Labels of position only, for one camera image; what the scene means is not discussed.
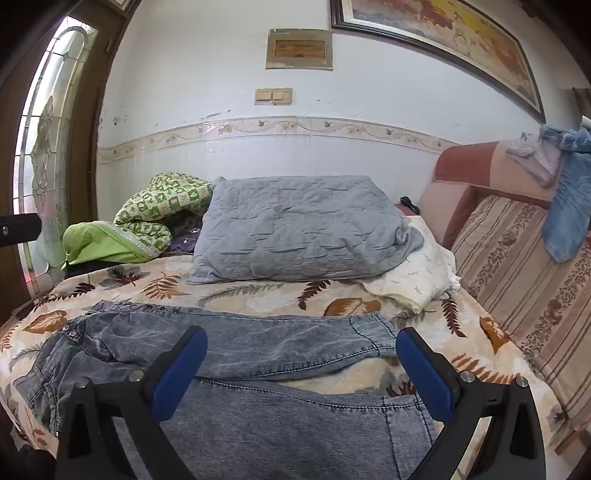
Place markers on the small black object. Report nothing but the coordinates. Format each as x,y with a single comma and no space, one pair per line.
408,204

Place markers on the blue denim garment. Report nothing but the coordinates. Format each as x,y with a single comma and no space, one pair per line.
565,207

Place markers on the grey denim pants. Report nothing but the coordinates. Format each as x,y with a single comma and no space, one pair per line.
277,341

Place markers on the beige light switch panel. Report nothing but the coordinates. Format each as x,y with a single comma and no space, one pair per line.
273,96

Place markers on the cream white cloth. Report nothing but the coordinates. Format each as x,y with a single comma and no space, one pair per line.
415,272

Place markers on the pink sofa backrest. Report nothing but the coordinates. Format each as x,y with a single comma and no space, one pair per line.
457,198

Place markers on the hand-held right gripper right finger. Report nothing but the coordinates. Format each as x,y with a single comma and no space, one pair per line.
425,378

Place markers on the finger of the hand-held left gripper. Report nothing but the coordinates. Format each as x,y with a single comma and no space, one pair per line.
18,229

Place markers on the pale pink garment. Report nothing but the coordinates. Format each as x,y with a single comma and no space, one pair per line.
535,154

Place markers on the grey quilted pillow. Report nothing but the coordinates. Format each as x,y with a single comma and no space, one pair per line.
300,230

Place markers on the brown stained glass door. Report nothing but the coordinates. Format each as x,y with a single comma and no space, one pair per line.
55,138

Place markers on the green patterned quilt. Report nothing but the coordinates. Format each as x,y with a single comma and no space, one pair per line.
157,203

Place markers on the leaf print blanket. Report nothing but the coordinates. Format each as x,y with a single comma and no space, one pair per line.
277,295

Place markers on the purple cloth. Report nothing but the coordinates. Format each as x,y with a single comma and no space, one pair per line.
184,242

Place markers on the striped sofa cushion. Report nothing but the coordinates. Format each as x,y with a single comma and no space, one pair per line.
508,277

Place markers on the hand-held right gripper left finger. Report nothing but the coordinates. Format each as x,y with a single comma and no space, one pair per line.
180,369

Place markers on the wall plaque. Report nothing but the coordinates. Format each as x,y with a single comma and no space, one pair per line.
299,48

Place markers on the framed painting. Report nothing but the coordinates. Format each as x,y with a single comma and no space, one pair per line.
438,27

